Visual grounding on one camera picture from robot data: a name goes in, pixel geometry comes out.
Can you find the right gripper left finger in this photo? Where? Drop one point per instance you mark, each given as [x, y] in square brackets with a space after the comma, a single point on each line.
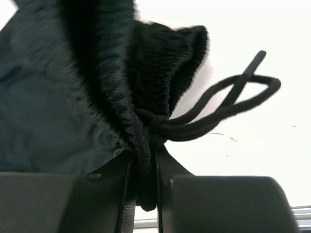
[101, 202]

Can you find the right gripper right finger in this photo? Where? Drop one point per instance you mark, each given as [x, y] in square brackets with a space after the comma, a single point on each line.
[218, 204]

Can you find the black shorts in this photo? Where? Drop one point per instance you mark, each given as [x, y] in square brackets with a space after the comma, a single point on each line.
[127, 76]

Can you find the aluminium front rail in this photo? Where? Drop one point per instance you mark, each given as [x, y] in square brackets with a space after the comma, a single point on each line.
[146, 222]

